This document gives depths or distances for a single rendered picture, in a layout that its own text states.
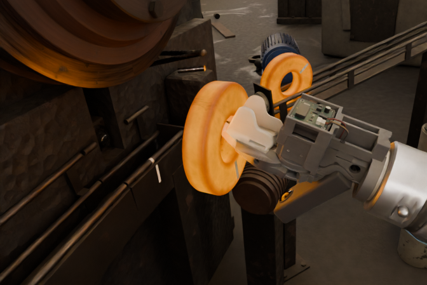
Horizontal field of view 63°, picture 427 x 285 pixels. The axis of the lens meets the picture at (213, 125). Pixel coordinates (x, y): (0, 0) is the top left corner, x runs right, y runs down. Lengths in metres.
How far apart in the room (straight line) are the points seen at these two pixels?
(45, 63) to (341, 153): 0.37
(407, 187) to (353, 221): 1.17
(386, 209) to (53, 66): 0.43
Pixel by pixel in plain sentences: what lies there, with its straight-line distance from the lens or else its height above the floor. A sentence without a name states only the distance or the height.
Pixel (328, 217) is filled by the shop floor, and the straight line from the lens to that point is 1.59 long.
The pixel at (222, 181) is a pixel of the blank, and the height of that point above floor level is 0.78.
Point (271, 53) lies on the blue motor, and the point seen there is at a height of 0.29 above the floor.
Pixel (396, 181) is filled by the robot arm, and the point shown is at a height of 0.83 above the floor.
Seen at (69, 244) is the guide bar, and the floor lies 0.70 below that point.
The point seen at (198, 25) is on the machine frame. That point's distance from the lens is 0.98.
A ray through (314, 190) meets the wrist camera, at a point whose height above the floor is 0.79.
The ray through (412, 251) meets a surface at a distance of 1.43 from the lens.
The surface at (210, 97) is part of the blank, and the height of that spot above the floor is 0.90.
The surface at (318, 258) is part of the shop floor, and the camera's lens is 1.43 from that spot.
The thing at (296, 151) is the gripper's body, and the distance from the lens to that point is 0.42.
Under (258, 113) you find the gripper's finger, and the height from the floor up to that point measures 0.86.
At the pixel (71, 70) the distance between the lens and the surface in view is 0.51.
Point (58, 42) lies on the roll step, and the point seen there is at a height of 0.98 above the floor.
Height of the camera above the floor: 1.07
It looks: 28 degrees down
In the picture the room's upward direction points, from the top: 7 degrees counter-clockwise
